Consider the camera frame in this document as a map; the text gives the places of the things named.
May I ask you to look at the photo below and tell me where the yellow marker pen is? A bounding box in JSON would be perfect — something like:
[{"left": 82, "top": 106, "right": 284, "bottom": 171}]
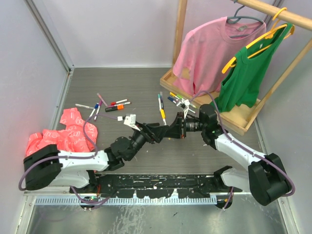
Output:
[{"left": 160, "top": 109, "right": 167, "bottom": 125}]

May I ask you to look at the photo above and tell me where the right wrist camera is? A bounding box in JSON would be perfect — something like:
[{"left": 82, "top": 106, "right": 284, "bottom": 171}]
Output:
[{"left": 176, "top": 99, "right": 190, "bottom": 118}]

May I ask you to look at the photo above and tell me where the purple marker pen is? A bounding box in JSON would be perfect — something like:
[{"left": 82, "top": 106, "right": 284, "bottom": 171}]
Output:
[{"left": 159, "top": 91, "right": 164, "bottom": 110}]

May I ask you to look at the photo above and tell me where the purple cap white marker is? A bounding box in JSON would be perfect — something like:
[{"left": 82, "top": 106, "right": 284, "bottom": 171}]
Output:
[{"left": 94, "top": 100, "right": 102, "bottom": 121}]

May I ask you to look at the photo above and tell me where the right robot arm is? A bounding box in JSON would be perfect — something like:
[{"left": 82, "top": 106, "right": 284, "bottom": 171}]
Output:
[{"left": 165, "top": 104, "right": 294, "bottom": 206}]

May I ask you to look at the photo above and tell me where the pink t-shirt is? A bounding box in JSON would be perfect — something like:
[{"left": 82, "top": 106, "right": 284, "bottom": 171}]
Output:
[{"left": 173, "top": 17, "right": 266, "bottom": 96}]

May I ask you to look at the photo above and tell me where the cable duct rail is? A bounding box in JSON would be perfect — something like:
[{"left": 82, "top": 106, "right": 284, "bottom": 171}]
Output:
[{"left": 35, "top": 195, "right": 217, "bottom": 205}]

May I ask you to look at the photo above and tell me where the blue cap marker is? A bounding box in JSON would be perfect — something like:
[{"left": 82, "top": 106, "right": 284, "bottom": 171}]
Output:
[{"left": 89, "top": 103, "right": 99, "bottom": 117}]

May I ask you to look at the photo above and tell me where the green tank top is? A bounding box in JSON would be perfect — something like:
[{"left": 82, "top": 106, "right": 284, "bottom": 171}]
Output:
[{"left": 215, "top": 23, "right": 294, "bottom": 113}]

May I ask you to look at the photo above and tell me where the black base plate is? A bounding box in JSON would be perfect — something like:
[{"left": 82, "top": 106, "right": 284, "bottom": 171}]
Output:
[{"left": 92, "top": 173, "right": 234, "bottom": 199}]

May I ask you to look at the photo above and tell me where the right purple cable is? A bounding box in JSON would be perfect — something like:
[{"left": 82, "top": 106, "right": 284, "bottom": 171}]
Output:
[{"left": 190, "top": 90, "right": 296, "bottom": 198}]

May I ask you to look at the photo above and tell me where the grey hanger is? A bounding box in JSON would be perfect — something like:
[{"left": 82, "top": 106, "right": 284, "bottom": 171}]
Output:
[{"left": 226, "top": 0, "right": 265, "bottom": 39}]

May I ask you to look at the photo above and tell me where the pink cap marker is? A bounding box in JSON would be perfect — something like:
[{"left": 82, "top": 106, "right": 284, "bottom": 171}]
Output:
[{"left": 108, "top": 102, "right": 131, "bottom": 107}]

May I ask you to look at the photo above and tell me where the teal marker pen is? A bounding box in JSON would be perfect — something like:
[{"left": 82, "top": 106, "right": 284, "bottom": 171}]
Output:
[{"left": 157, "top": 94, "right": 162, "bottom": 111}]

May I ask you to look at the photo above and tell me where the yellow hanger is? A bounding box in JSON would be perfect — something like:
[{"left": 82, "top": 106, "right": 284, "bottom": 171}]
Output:
[{"left": 221, "top": 7, "right": 295, "bottom": 74}]

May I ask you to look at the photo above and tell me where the orange black highlighter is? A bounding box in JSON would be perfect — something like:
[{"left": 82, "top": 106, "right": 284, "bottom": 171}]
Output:
[{"left": 105, "top": 105, "right": 124, "bottom": 112}]

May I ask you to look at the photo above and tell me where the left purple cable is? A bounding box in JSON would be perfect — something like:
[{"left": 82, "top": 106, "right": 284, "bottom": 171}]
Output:
[{"left": 19, "top": 112, "right": 122, "bottom": 211}]

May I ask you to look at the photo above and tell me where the yellow cap marker near rack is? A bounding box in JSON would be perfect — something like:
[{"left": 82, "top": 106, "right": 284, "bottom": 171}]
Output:
[{"left": 170, "top": 92, "right": 181, "bottom": 99}]

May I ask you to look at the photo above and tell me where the purple cable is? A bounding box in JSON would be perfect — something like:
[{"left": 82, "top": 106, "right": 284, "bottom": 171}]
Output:
[
  {"left": 19, "top": 112, "right": 122, "bottom": 211},
  {"left": 190, "top": 90, "right": 296, "bottom": 198}
]

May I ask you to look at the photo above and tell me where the white silver marker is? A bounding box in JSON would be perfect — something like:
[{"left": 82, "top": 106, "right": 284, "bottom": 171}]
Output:
[{"left": 75, "top": 103, "right": 94, "bottom": 109}]

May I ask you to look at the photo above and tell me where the light pink marker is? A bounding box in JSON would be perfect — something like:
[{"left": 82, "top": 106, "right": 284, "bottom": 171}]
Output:
[{"left": 97, "top": 93, "right": 108, "bottom": 107}]

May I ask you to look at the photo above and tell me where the red cap marker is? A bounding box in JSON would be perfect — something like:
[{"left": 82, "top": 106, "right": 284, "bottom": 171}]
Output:
[{"left": 111, "top": 99, "right": 128, "bottom": 105}]

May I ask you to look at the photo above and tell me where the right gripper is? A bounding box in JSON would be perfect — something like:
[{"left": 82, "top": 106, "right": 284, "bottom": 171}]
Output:
[{"left": 163, "top": 112, "right": 206, "bottom": 139}]

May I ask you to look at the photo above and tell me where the wooden clothes rack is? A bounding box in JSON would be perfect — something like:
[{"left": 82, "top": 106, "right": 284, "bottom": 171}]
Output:
[{"left": 160, "top": 0, "right": 312, "bottom": 135}]

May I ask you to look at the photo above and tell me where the red crumpled plastic bag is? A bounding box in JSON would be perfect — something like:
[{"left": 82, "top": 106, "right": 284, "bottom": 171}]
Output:
[{"left": 26, "top": 108, "right": 98, "bottom": 156}]

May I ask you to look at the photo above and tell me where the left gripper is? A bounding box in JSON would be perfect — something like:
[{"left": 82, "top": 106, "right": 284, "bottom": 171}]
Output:
[{"left": 126, "top": 121, "right": 168, "bottom": 161}]

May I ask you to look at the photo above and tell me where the green cap marker near rack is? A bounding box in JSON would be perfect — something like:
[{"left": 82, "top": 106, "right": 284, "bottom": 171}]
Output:
[{"left": 176, "top": 94, "right": 197, "bottom": 109}]

